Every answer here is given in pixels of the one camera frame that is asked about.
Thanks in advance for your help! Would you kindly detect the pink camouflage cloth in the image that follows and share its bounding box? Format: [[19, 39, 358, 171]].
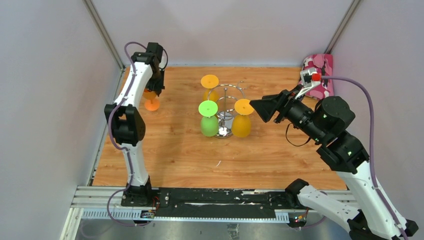
[[302, 53, 334, 100]]

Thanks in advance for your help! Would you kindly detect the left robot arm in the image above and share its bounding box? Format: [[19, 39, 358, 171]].
[[104, 42, 168, 207]]

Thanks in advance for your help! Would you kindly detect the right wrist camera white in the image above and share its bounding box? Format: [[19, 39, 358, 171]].
[[295, 67, 322, 99]]

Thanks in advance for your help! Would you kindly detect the orange wine glass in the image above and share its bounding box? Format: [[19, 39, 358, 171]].
[[142, 88, 160, 112]]

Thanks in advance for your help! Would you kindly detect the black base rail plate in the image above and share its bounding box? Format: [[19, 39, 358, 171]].
[[120, 187, 307, 219]]

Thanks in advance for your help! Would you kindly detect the yellow wine glass rear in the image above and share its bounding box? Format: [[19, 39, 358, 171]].
[[200, 74, 220, 102]]

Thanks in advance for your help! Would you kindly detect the yellow wine glass front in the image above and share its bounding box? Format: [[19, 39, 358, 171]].
[[231, 98, 254, 138]]

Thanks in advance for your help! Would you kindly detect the yellow wine glass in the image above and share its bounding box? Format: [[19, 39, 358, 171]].
[[231, 98, 254, 138], [200, 74, 220, 102]]

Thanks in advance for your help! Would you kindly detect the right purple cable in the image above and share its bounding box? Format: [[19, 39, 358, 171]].
[[311, 73, 410, 240]]

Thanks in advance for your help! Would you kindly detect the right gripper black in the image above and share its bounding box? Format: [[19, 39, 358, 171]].
[[249, 83, 326, 143]]

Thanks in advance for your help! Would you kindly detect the aluminium frame rail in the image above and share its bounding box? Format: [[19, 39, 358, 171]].
[[71, 186, 357, 223]]

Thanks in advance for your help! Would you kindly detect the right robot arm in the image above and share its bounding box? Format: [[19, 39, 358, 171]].
[[250, 90, 419, 240]]

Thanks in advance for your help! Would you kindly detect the chrome wine glass rack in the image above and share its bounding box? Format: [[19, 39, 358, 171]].
[[206, 80, 246, 139]]

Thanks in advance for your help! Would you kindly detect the green wine glass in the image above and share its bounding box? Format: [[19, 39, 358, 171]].
[[198, 100, 219, 137]]

